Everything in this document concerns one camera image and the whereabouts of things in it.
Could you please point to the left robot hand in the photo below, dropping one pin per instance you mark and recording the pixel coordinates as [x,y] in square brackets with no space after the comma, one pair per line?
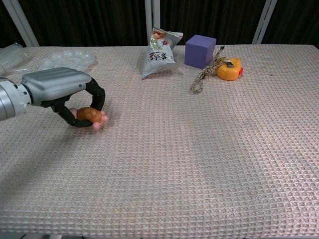
[54,84]

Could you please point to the pink turtle toy brown shell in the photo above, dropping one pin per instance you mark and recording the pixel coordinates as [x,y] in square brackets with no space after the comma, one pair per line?
[90,115]

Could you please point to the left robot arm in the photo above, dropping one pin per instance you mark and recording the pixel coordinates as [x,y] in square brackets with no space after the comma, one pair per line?
[11,99]

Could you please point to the white flower-shaped paint palette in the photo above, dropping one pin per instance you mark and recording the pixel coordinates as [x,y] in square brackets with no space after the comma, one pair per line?
[72,59]

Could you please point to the clear plastic bag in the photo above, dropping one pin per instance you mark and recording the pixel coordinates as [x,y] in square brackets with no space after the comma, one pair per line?
[10,58]

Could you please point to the silver snack bag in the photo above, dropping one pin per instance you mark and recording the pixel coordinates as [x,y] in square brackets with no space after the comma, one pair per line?
[158,54]

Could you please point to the woven waffle tablecloth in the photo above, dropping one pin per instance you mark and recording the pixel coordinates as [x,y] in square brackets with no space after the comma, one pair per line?
[174,149]

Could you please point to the purple foam cube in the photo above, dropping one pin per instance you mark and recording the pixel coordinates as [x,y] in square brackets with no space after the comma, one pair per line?
[199,52]

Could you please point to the yellow tape measure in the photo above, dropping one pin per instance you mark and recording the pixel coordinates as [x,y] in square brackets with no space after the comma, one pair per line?
[228,69]

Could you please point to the white metal frame post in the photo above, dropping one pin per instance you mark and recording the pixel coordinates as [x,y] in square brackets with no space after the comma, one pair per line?
[21,22]
[263,21]
[152,15]

